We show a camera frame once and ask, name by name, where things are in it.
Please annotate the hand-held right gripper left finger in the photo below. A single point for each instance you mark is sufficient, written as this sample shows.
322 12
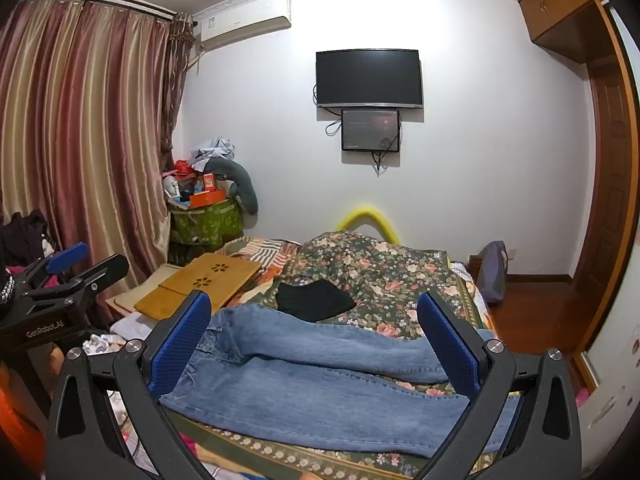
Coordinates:
181 345

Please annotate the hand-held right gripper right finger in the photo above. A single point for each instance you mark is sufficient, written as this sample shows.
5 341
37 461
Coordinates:
449 345

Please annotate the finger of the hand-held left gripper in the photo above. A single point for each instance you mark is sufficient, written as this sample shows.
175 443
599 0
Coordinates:
67 256
102 269

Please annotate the blue denim pants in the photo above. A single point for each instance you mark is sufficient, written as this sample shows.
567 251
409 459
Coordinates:
300 385

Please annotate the light wooden board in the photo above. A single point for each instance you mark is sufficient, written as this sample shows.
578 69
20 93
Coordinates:
129 301

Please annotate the dark clothing pile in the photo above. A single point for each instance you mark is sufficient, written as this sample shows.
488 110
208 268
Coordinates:
22 235

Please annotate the white cloth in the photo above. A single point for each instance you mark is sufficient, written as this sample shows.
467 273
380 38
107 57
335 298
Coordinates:
132 326

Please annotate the brown cardboard box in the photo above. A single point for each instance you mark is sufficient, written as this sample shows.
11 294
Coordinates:
200 280

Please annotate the white crumpled plastic bags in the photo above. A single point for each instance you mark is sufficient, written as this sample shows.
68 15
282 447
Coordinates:
102 345

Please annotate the orange cloth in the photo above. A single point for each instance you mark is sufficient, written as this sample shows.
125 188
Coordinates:
15 410

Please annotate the purple backpack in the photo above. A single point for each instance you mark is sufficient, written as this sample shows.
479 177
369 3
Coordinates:
492 270

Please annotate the floral quilt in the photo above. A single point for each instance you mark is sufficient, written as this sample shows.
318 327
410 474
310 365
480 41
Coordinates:
375 265

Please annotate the striped pink curtain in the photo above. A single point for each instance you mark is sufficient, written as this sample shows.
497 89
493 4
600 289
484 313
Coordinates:
90 135

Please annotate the striped cloth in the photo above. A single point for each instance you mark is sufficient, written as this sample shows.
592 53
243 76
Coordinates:
265 252

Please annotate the orange box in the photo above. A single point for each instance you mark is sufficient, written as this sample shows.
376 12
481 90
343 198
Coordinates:
207 199

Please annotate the red cloth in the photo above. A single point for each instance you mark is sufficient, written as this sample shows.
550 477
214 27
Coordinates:
184 169

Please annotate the black folded cloth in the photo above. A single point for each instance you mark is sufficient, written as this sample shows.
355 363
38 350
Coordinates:
315 300

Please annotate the green floral bed sheet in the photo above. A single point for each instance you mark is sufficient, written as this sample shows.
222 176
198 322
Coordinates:
300 456

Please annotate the grey-blue clothes pile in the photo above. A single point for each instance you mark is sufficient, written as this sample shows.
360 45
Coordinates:
215 150

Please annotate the grey plush pillow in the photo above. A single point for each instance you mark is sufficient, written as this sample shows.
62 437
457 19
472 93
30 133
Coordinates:
245 185

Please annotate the white wardrobe door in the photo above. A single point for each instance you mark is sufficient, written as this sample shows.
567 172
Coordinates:
615 385

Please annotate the wooden door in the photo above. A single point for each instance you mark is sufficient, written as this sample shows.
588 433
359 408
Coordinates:
610 160

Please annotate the white air conditioner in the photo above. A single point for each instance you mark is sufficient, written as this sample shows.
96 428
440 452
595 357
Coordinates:
240 20

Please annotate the wooden overhead cabinet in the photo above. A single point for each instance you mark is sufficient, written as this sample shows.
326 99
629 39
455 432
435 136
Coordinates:
550 5

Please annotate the white wall socket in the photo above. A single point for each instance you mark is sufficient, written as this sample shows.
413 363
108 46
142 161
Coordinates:
512 253

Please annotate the small black wall screen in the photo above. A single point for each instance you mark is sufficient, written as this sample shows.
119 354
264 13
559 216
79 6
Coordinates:
370 130

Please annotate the dark curtain rail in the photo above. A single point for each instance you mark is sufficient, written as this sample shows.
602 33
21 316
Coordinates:
100 1

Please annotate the black wall television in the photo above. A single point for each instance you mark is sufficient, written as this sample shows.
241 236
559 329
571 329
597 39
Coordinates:
370 77

